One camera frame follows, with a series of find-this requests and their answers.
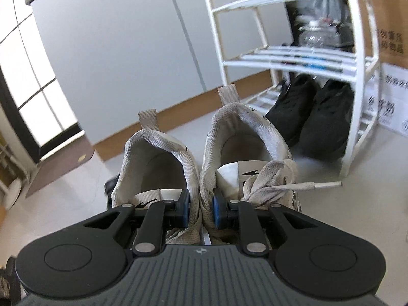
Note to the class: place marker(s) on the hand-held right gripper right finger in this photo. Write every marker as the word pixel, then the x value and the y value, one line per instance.
pixel 216 210

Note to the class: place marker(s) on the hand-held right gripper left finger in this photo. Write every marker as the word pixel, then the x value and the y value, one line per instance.
pixel 185 208

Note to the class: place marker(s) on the white printed sneaker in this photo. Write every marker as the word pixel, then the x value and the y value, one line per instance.
pixel 242 134
pixel 149 153

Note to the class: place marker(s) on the black mesh sneaker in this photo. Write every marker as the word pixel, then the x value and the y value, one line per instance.
pixel 293 111
pixel 328 124

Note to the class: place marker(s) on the white shoe rack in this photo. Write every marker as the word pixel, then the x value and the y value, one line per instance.
pixel 350 140

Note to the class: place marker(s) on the brown doormat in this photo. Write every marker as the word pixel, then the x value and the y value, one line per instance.
pixel 57 172

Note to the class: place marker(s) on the pale grey cabinet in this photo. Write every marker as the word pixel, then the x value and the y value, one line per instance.
pixel 127 54

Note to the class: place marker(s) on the white standing fan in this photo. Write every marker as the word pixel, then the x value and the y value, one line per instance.
pixel 12 194

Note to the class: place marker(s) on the black framed glass door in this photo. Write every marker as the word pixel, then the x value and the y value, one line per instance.
pixel 32 86

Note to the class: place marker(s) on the clear water jug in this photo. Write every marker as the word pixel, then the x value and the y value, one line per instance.
pixel 318 35

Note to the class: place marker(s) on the white printed carton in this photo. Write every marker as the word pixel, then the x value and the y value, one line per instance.
pixel 389 102

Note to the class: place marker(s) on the brown cardboard box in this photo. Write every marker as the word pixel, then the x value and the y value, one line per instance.
pixel 389 22

